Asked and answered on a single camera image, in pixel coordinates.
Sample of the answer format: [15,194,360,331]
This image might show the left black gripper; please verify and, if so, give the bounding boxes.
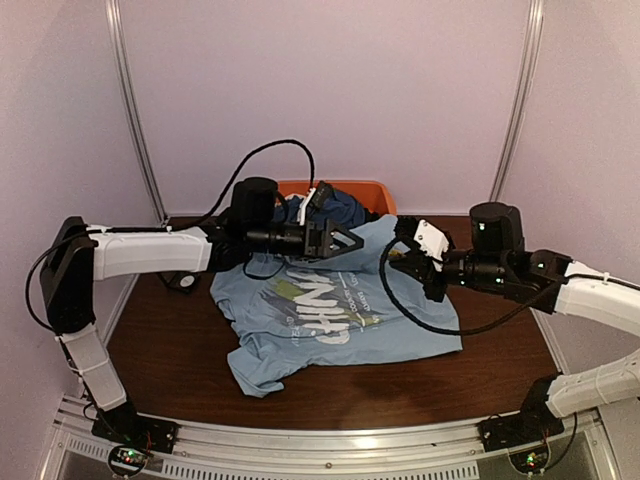
[248,217,364,263]

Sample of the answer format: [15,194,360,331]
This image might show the light blue printed t-shirt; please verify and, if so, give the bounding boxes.
[211,215,463,398]

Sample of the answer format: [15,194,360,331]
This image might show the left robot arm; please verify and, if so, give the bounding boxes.
[29,177,364,444]

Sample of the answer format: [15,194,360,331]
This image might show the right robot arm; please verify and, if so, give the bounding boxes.
[379,202,639,442]

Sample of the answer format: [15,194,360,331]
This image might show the black open brooch case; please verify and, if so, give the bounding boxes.
[158,271,200,295]

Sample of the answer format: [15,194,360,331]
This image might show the dark blue garment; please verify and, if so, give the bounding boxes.
[273,189,380,229]

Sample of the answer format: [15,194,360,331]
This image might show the orange plastic basin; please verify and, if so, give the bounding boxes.
[279,180,397,215]

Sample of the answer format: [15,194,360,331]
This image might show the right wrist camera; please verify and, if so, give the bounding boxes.
[394,216,454,273]

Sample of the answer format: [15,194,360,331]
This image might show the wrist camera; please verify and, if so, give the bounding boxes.
[394,216,454,273]
[296,181,334,226]

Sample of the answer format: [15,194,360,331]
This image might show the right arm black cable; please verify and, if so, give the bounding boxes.
[378,236,566,337]

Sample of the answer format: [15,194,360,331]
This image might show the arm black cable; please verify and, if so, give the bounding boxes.
[378,236,566,337]
[199,139,318,226]

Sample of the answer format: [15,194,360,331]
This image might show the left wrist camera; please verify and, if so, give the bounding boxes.
[296,181,334,226]

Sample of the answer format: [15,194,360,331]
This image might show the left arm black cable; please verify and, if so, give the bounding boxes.
[199,139,318,226]

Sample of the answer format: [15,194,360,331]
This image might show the aluminium front rail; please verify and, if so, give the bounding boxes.
[35,396,622,479]

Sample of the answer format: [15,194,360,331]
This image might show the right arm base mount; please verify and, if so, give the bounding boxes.
[477,412,565,452]

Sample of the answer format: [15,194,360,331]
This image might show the right aluminium corner post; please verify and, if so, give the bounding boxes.
[489,0,546,201]

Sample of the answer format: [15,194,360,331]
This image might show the aluminium corner post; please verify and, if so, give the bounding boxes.
[489,0,546,201]
[105,0,168,224]

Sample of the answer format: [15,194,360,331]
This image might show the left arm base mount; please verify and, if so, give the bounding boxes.
[91,402,179,454]

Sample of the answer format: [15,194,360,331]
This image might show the left aluminium corner post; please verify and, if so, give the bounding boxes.
[105,0,168,224]

